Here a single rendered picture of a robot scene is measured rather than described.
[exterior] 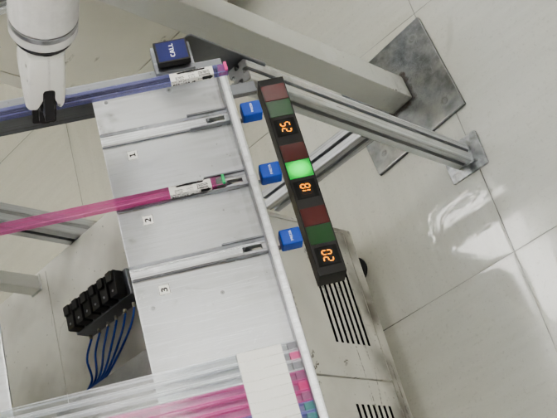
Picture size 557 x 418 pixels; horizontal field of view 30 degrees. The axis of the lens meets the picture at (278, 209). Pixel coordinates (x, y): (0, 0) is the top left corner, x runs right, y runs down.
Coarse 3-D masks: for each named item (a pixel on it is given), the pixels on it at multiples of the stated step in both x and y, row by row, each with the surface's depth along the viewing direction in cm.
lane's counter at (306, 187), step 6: (306, 180) 150; (312, 180) 150; (294, 186) 149; (300, 186) 149; (306, 186) 150; (312, 186) 150; (300, 192) 149; (306, 192) 149; (312, 192) 149; (318, 192) 149; (300, 198) 148
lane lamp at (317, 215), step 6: (300, 210) 148; (306, 210) 148; (312, 210) 148; (318, 210) 148; (324, 210) 148; (306, 216) 147; (312, 216) 147; (318, 216) 147; (324, 216) 147; (306, 222) 147; (312, 222) 147; (318, 222) 147; (324, 222) 147
